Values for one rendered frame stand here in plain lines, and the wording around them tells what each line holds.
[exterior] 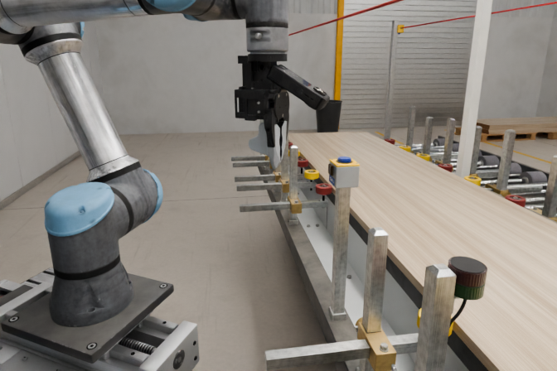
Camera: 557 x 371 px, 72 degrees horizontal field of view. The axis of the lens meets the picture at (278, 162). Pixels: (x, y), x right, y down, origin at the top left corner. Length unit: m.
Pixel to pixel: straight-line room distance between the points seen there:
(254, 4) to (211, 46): 7.49
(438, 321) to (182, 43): 7.76
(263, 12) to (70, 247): 0.53
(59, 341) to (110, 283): 0.12
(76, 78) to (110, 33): 7.53
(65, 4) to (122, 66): 7.68
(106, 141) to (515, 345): 0.99
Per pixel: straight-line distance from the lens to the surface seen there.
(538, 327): 1.15
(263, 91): 0.69
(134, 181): 0.87
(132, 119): 8.44
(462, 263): 0.74
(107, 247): 0.79
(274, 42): 0.68
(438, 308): 0.73
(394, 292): 1.41
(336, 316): 1.33
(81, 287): 0.81
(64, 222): 0.77
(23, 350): 0.99
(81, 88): 0.90
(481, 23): 2.25
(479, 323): 1.10
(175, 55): 8.21
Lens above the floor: 1.51
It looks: 15 degrees down
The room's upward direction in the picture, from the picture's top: straight up
